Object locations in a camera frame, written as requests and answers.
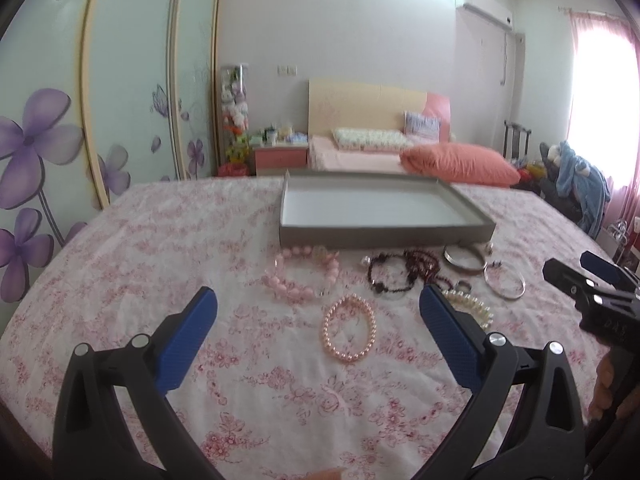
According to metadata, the white pearl bracelet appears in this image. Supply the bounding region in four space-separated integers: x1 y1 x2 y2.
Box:
441 288 496 332

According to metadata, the thin silver bangle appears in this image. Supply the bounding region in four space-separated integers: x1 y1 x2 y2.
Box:
483 260 526 301

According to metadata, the small pink pearl bracelet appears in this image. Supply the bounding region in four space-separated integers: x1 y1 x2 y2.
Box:
320 294 378 364

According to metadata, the pink large bead bracelet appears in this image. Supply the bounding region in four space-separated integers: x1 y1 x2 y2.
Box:
263 245 342 305

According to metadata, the right hand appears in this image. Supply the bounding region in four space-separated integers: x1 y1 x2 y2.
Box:
588 352 615 420

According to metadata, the wide silver cuff bangle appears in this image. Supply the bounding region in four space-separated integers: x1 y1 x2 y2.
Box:
442 245 487 274

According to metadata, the blue plush clothing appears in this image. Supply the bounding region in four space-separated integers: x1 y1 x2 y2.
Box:
547 141 611 238

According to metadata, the pink floral bedsheet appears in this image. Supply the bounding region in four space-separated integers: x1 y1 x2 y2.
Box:
1 177 606 479

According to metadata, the pink curtain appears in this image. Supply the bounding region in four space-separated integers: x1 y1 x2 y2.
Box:
566 11 639 226

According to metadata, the dark wooden chair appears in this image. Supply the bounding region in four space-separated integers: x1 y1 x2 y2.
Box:
502 122 532 160

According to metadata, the orange pink duvet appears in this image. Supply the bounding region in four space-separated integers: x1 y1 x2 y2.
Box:
399 142 521 188

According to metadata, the red waste bin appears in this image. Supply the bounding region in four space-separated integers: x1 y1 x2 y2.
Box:
217 162 250 178

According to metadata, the grey cardboard tray box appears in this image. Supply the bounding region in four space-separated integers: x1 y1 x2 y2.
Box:
279 170 496 250

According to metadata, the clear tube of plush toys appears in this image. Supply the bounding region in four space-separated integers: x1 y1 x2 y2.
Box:
219 64 250 164

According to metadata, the pink bedside table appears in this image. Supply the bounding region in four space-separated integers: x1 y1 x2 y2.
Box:
253 144 308 177

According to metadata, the lilac patterned pillow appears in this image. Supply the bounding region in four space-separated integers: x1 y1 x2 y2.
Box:
404 112 440 142

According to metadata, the pink bed sheet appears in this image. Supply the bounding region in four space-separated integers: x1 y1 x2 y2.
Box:
308 136 407 174

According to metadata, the white floral pillow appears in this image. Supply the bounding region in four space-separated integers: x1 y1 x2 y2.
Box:
332 128 412 153

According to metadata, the beige pink headboard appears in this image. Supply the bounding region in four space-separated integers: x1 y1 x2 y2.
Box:
307 78 451 142

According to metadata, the wardrobe with purple flowers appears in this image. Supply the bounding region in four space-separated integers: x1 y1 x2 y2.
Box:
1 0 219 315

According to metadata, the white air conditioner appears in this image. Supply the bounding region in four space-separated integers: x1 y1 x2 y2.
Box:
457 0 513 30

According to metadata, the dark red bead necklace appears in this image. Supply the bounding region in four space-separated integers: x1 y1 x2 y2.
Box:
403 248 454 292

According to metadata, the black bead bracelet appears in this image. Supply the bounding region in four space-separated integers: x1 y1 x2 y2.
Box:
366 251 414 298

